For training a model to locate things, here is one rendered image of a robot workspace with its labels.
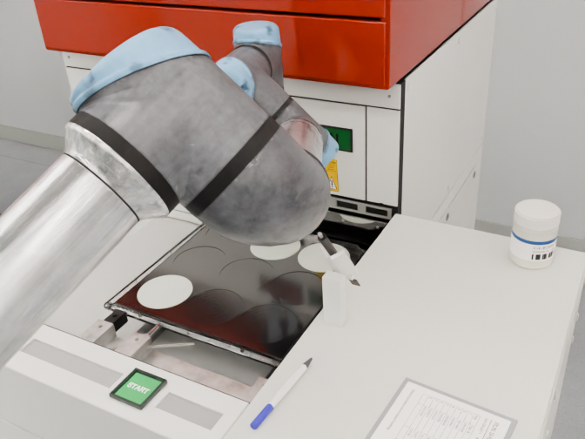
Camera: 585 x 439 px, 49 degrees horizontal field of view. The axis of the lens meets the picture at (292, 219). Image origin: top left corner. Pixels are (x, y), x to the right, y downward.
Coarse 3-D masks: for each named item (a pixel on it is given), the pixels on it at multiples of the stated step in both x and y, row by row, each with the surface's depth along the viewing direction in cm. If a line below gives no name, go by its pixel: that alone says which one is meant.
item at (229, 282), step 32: (192, 256) 127; (224, 256) 126; (256, 256) 125; (352, 256) 123; (192, 288) 117; (224, 288) 117; (256, 288) 116; (288, 288) 116; (320, 288) 115; (192, 320) 110; (224, 320) 109; (256, 320) 109; (288, 320) 108
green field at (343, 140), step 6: (330, 132) 122; (336, 132) 121; (342, 132) 121; (348, 132) 120; (336, 138) 122; (342, 138) 121; (348, 138) 121; (342, 144) 122; (348, 144) 121; (348, 150) 122
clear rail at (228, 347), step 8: (112, 304) 114; (128, 312) 112; (136, 312) 112; (144, 320) 111; (152, 320) 110; (160, 320) 110; (168, 328) 108; (176, 328) 108; (184, 328) 107; (192, 336) 106; (200, 336) 105; (208, 336) 105; (208, 344) 105; (216, 344) 104; (224, 344) 103; (232, 344) 103; (232, 352) 103; (240, 352) 102; (248, 352) 101; (256, 352) 101; (256, 360) 101; (264, 360) 100; (272, 360) 100; (280, 360) 100
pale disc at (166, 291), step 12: (168, 276) 121; (180, 276) 121; (144, 288) 118; (156, 288) 118; (168, 288) 118; (180, 288) 118; (144, 300) 115; (156, 300) 115; (168, 300) 115; (180, 300) 115
